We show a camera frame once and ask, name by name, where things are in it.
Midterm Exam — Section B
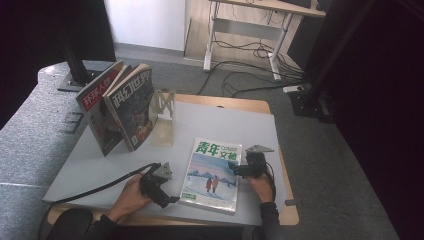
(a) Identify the white-legged wooden desk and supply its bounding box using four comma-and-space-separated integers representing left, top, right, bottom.
203, 0, 327, 82

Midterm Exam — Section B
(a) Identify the white power strip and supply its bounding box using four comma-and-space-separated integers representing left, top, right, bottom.
282, 84, 306, 94

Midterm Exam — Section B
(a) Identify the black curtain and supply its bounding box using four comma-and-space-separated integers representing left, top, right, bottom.
288, 0, 424, 240

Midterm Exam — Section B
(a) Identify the dark blue illustrated magazine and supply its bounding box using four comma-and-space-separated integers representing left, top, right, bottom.
102, 63, 158, 153

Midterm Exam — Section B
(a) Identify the person's left hand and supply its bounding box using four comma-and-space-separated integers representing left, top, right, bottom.
106, 173, 155, 224

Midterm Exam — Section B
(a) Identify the black floor cable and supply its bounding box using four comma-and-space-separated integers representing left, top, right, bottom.
221, 70, 309, 99
197, 59, 306, 96

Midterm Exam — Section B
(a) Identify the black profile stand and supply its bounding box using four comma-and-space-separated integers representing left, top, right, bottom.
288, 0, 378, 125

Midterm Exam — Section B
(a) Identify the black keyboard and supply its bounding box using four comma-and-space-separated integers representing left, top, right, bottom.
279, 0, 313, 9

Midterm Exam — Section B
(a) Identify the person's right hand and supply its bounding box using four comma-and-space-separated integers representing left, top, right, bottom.
246, 171, 276, 204

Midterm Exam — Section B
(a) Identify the black metal stand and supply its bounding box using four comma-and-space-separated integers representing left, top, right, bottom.
57, 33, 104, 93

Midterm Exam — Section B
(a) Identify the thick black gripper cable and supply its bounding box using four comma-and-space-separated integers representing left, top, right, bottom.
42, 162, 163, 205

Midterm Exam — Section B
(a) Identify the black cable bundle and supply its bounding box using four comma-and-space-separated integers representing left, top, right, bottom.
213, 39, 291, 60

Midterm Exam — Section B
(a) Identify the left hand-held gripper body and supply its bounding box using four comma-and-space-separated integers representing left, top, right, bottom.
139, 161, 174, 202

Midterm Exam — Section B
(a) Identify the portrait cover magazine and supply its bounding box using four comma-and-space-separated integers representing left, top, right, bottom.
75, 59, 126, 157

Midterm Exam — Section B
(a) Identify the wooden magazine rack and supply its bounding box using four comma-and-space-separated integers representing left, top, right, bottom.
148, 89, 177, 148

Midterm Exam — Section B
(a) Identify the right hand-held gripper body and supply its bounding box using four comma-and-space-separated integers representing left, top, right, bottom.
241, 144, 275, 179

